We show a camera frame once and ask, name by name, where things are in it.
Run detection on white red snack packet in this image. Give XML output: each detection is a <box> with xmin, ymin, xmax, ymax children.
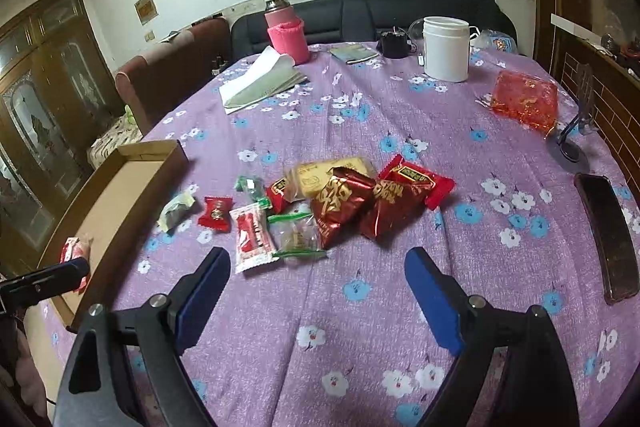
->
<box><xmin>230</xmin><ymin>202</ymin><xmax>278</xmax><ymax>274</ymax></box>
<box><xmin>58</xmin><ymin>235</ymin><xmax>91</xmax><ymax>295</ymax></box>

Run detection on pink cartoon snack packet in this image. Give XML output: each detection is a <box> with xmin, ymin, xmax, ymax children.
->
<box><xmin>74</xmin><ymin>234</ymin><xmax>93</xmax><ymax>259</ymax></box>

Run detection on cream green snack packet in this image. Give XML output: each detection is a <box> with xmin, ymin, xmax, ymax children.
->
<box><xmin>156</xmin><ymin>191</ymin><xmax>195</xmax><ymax>233</ymax></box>

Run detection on small red candy packet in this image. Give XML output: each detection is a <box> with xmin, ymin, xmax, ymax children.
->
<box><xmin>198</xmin><ymin>196</ymin><xmax>233</xmax><ymax>233</ymax></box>

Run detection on dark red foil snack bag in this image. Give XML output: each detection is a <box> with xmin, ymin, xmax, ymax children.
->
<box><xmin>311</xmin><ymin>167</ymin><xmax>375</xmax><ymax>249</ymax></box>

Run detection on shallow cardboard box tray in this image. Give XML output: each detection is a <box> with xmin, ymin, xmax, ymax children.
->
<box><xmin>39</xmin><ymin>140</ymin><xmax>189</xmax><ymax>332</ymax></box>

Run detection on black smartphone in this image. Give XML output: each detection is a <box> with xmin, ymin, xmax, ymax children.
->
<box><xmin>574</xmin><ymin>173</ymin><xmax>639</xmax><ymax>306</ymax></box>

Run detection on wooden glass cabinet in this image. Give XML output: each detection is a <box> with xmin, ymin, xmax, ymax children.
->
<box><xmin>1</xmin><ymin>0</ymin><xmax>124</xmax><ymax>277</ymax></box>

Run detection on brown armchair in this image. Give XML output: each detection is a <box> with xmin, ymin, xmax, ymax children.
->
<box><xmin>114</xmin><ymin>16</ymin><xmax>232</xmax><ymax>134</ymax></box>

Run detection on green wrapped candy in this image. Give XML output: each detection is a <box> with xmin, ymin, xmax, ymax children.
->
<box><xmin>234</xmin><ymin>176</ymin><xmax>272</xmax><ymax>210</ymax></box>

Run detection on red gold-label packet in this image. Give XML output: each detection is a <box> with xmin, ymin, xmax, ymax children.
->
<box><xmin>378</xmin><ymin>154</ymin><xmax>456</xmax><ymax>210</ymax></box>

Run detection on black phone stand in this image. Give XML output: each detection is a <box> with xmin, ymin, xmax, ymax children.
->
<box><xmin>546</xmin><ymin>64</ymin><xmax>596</xmax><ymax>173</ymax></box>

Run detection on red black small packet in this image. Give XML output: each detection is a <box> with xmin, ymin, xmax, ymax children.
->
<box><xmin>266</xmin><ymin>178</ymin><xmax>291</xmax><ymax>215</ymax></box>

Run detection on clear green-edged snack packet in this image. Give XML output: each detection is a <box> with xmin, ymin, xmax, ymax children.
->
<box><xmin>267</xmin><ymin>211</ymin><xmax>326</xmax><ymax>259</ymax></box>

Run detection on tan biscuit packet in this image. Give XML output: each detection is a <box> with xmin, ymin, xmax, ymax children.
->
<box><xmin>284</xmin><ymin>156</ymin><xmax>378</xmax><ymax>202</ymax></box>

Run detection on purple floral tablecloth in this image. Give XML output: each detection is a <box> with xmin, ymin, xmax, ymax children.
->
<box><xmin>39</xmin><ymin>40</ymin><xmax>640</xmax><ymax>427</ymax></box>

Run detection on red mesh gift bag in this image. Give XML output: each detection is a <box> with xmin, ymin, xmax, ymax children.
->
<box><xmin>490</xmin><ymin>70</ymin><xmax>558</xmax><ymax>135</ymax></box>

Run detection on folded white grey papers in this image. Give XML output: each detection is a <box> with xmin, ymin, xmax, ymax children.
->
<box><xmin>219</xmin><ymin>46</ymin><xmax>307</xmax><ymax>114</ymax></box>

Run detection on pink thermos bottle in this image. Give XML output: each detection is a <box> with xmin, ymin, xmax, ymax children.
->
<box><xmin>264</xmin><ymin>0</ymin><xmax>310</xmax><ymax>65</ymax></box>

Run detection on white plastic jar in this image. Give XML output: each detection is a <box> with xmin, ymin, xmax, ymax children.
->
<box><xmin>423</xmin><ymin>16</ymin><xmax>471</xmax><ymax>83</ymax></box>

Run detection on black bag on table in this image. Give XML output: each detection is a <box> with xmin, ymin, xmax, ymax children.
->
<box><xmin>376</xmin><ymin>27</ymin><xmax>416</xmax><ymax>60</ymax></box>

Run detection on green booklet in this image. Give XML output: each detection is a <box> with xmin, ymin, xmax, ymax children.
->
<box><xmin>329</xmin><ymin>43</ymin><xmax>378</xmax><ymax>65</ymax></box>

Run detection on black leather sofa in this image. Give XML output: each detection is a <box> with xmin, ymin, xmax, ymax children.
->
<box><xmin>229</xmin><ymin>0</ymin><xmax>519</xmax><ymax>64</ymax></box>

